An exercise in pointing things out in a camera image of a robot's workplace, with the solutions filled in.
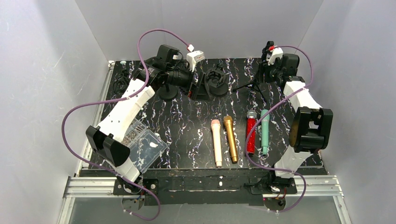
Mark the black tall tripod stand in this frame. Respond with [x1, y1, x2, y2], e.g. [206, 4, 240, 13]
[232, 41, 274, 103]

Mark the black round base clip stand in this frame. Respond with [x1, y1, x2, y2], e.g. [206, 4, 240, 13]
[158, 84, 178, 101]

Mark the pink microphone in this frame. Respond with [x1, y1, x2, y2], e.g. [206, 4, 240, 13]
[211, 119, 222, 168]

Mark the gold microphone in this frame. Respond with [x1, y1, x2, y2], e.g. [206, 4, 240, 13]
[223, 115, 238, 164]

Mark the red glitter microphone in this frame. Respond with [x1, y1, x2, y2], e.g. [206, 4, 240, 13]
[246, 110, 257, 157]

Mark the teal microphone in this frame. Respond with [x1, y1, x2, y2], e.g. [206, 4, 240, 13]
[261, 109, 270, 155]

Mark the black tripod shock mount stand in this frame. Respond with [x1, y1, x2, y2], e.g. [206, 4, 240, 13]
[113, 69, 130, 95]

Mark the black round base shock stand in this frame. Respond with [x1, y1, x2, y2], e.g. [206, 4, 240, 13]
[205, 63, 229, 97]

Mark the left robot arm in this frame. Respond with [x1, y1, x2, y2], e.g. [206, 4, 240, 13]
[85, 44, 205, 194]

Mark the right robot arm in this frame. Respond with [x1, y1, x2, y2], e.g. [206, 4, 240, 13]
[263, 53, 333, 193]

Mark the clear plastic screw box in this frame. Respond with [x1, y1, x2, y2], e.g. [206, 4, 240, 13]
[121, 119, 168, 174]

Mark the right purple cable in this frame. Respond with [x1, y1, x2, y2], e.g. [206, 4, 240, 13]
[244, 45, 314, 214]

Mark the purple cable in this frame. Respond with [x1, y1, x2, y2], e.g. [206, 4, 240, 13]
[244, 45, 314, 214]
[61, 28, 196, 222]

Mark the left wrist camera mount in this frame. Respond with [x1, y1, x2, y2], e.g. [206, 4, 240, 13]
[186, 50, 205, 72]

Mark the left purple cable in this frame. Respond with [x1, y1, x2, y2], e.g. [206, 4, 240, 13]
[61, 28, 196, 222]

